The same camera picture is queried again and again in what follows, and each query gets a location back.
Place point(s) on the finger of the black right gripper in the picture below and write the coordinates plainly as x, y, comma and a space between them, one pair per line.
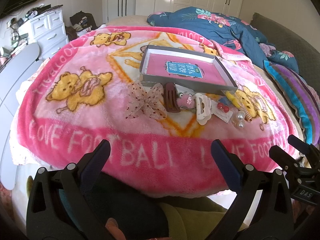
310, 151
284, 160

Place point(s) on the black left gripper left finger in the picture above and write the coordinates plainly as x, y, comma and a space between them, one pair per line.
57, 208

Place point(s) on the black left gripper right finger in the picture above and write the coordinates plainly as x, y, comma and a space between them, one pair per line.
262, 208

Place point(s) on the red cherry earrings card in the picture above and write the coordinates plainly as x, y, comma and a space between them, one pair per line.
221, 111

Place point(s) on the yellow hair ties bag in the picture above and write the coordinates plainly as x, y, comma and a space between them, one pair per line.
233, 99

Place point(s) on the white claw hair clip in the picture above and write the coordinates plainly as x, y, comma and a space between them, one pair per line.
203, 108

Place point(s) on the brown hair clip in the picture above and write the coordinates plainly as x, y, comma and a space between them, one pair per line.
170, 98

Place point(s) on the sheer polka dot bow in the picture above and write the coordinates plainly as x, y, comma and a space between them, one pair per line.
145, 102

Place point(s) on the person left hand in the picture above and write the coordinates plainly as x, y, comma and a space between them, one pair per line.
113, 229

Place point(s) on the striped pillow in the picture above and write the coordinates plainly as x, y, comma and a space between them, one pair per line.
300, 96

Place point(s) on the green headboard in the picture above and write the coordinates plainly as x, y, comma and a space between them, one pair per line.
306, 55

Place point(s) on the pink bear fleece blanket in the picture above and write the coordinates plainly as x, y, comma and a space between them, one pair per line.
81, 96

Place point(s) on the grey box with pink book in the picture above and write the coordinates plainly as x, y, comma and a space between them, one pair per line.
195, 70

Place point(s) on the blue floral duvet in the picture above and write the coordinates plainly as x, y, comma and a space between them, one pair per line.
228, 31

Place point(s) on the white drawer dresser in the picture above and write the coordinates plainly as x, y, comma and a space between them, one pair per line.
47, 30

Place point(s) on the black bag on floor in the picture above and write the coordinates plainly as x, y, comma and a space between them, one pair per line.
81, 24

